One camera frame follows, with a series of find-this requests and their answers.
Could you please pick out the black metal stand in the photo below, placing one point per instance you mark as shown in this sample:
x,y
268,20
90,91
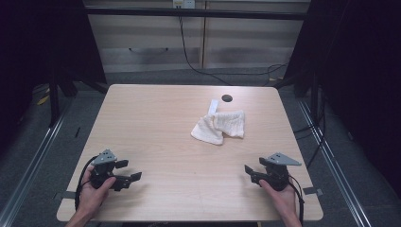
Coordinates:
x,y
54,101

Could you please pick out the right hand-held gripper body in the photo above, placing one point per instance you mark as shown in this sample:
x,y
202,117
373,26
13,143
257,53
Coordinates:
x,y
279,173

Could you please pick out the white towel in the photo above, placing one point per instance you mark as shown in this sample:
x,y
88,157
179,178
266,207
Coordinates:
x,y
220,126

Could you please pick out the black horizontal bar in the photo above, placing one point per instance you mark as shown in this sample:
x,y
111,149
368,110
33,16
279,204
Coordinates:
x,y
189,13

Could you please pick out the black table grommet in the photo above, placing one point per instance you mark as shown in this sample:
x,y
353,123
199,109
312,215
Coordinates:
x,y
227,98

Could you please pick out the person's right hand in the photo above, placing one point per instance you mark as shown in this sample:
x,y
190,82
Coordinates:
x,y
283,200

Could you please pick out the grey tape piece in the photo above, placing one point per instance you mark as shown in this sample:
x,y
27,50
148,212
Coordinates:
x,y
312,191
70,195

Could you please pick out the yellow floor marker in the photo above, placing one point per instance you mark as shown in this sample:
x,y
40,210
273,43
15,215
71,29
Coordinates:
x,y
43,100

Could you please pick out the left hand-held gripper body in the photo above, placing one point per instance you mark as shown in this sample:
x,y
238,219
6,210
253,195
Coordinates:
x,y
104,157

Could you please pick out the small black floor item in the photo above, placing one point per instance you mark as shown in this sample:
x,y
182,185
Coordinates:
x,y
77,132

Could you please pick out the person's left hand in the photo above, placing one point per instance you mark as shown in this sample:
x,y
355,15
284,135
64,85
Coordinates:
x,y
91,198

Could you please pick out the black curtain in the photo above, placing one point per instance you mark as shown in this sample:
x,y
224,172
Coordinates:
x,y
362,78
38,41

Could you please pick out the metal floor rail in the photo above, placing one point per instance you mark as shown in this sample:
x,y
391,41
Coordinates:
x,y
34,164
334,164

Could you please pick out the white power outlet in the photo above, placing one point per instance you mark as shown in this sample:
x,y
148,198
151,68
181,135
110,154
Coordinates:
x,y
183,3

